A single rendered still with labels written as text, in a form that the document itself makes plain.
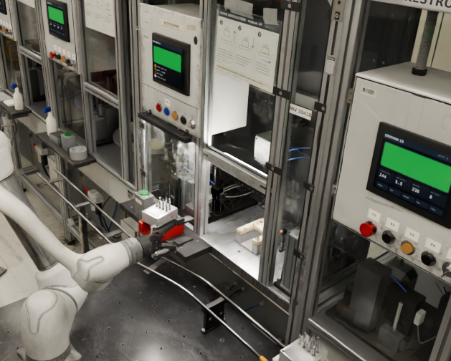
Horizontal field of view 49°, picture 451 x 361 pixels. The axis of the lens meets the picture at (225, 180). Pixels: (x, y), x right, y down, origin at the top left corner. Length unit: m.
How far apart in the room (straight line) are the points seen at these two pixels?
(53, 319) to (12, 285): 1.70
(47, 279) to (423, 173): 1.36
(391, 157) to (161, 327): 1.19
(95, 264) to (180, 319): 0.60
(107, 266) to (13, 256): 2.18
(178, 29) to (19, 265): 2.25
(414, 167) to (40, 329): 1.31
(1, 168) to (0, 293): 1.74
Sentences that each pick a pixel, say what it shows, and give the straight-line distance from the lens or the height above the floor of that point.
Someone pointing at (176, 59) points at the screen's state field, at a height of 1.66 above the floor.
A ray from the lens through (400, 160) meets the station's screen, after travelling 1.35.
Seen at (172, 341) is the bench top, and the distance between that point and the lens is 2.06.
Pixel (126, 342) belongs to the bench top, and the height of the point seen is 0.68.
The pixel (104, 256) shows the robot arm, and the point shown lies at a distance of 1.67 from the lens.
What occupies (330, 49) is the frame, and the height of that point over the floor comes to 1.84.
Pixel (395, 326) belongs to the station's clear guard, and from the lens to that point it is 1.64.
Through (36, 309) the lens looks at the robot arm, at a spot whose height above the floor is 0.94.
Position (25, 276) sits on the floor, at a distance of 3.60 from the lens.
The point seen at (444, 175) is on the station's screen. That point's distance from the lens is 1.30.
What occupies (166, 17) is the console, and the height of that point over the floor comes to 1.80.
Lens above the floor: 2.14
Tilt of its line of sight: 27 degrees down
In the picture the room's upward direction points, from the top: 3 degrees clockwise
